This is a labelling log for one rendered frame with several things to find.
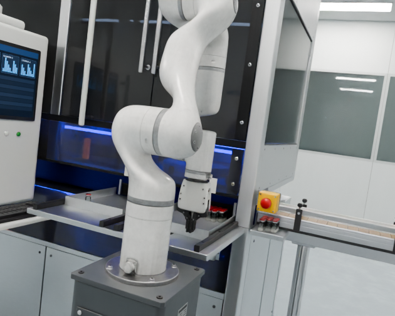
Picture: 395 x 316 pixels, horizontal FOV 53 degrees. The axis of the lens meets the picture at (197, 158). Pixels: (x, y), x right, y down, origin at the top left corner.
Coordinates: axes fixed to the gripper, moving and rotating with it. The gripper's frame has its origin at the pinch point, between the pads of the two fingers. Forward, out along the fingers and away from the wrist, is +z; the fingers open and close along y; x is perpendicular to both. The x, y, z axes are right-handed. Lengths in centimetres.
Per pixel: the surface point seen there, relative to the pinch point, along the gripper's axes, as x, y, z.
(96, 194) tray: -22, 54, 2
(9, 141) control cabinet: -6, 89, -16
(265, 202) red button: -25.2, -18.0, -8.6
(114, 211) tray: -3.0, 31.4, 2.1
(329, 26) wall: -484, 22, -205
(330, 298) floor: -215, -43, 87
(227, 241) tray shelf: -7.7, -10.8, 4.1
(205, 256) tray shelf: 10.8, -10.2, 5.1
